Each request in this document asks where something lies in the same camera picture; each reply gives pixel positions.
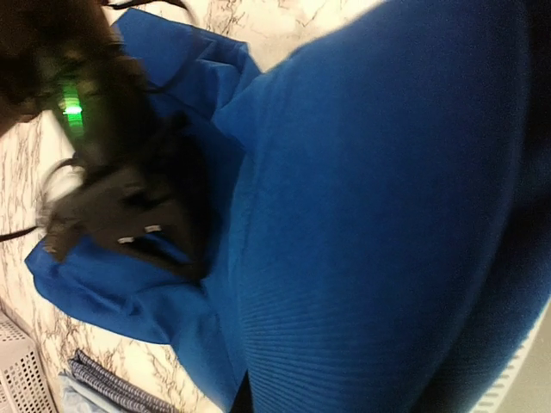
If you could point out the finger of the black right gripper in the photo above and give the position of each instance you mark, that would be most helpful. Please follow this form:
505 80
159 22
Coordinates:
153 206

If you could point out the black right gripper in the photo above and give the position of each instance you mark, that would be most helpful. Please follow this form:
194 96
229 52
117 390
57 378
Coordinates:
63 57

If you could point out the blue pleated skirt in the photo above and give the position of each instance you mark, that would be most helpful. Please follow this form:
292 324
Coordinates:
381 239

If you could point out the white plastic laundry basket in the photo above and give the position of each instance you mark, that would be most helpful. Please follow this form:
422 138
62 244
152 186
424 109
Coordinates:
23 383

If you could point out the folded blue checkered shirt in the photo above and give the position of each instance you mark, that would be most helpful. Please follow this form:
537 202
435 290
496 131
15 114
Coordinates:
113 392

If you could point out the folded light blue t-shirt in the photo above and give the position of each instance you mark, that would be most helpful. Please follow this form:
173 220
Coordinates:
80 398

